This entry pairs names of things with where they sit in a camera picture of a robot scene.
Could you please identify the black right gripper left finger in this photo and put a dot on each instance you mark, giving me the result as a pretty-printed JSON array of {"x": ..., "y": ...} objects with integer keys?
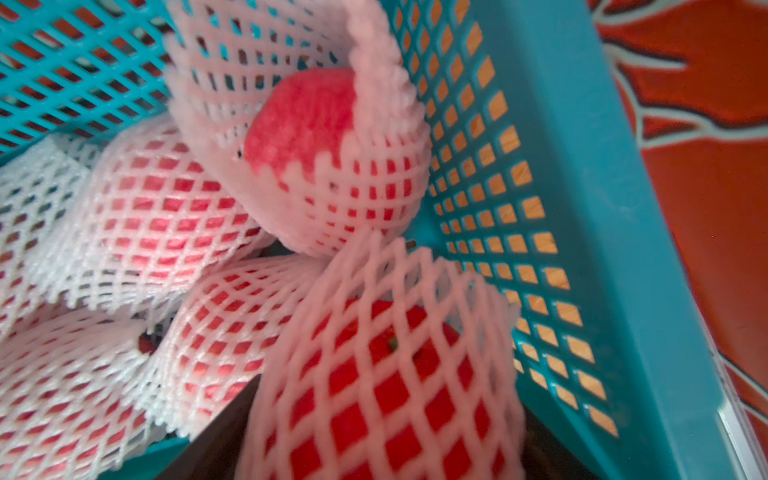
[{"x": 214, "y": 453}]

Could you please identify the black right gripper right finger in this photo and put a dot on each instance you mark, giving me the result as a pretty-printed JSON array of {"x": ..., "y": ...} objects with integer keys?
[{"x": 545, "y": 458}]

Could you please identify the netted apple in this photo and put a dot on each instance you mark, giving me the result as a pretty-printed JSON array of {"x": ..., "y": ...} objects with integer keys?
[
  {"x": 37, "y": 187},
  {"x": 221, "y": 337},
  {"x": 147, "y": 225},
  {"x": 303, "y": 111},
  {"x": 65, "y": 410}
]

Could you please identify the teal basket with netted apples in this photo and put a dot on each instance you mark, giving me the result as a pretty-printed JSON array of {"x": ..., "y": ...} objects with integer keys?
[{"x": 538, "y": 178}]

